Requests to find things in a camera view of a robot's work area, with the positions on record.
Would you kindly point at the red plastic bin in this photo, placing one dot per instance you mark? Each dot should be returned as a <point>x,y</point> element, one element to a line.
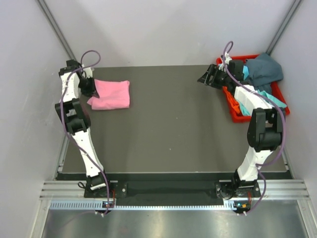
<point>275,92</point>

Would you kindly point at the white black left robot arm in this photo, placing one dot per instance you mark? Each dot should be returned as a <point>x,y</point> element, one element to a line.
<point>78,79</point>

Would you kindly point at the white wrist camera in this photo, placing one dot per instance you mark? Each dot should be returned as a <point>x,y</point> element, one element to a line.
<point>225,59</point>
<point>88,72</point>

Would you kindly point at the slotted cable duct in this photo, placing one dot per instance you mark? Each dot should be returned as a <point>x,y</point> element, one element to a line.
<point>101,206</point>

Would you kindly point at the right aluminium corner post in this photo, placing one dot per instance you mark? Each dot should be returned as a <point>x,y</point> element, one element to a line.
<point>294,7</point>

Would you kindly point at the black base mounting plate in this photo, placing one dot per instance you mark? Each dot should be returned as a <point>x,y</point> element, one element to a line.
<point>210,189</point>

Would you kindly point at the grey blue t shirt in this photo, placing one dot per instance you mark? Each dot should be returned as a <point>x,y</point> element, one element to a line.
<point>263,71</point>

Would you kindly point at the orange t shirt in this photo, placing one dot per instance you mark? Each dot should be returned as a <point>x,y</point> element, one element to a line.
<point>234,106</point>

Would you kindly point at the left aluminium corner post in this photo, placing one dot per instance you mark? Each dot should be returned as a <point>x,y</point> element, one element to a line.
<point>43,6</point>

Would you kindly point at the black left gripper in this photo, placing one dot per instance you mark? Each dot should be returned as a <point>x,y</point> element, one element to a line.
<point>88,92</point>

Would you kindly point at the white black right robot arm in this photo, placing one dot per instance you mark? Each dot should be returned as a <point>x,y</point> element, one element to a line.
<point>264,133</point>

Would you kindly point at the aluminium frame rail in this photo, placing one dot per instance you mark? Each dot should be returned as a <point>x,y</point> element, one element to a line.
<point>275,189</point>

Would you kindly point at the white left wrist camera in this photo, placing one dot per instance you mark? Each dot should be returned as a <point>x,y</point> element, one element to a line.
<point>88,72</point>

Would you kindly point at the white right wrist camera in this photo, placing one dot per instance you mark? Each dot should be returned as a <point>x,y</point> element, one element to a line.
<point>225,59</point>

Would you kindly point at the teal t shirt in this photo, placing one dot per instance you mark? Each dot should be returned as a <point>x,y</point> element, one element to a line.
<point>275,99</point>

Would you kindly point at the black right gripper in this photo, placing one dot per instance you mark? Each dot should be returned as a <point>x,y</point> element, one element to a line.
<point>213,71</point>

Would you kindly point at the aluminium corner post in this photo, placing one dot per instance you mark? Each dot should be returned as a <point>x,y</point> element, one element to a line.
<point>294,7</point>
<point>43,6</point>

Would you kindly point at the light blue t shirt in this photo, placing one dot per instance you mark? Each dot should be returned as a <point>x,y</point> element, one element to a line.
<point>245,72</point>

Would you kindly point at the pink t shirt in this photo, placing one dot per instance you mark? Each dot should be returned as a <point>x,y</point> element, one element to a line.
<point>112,95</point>

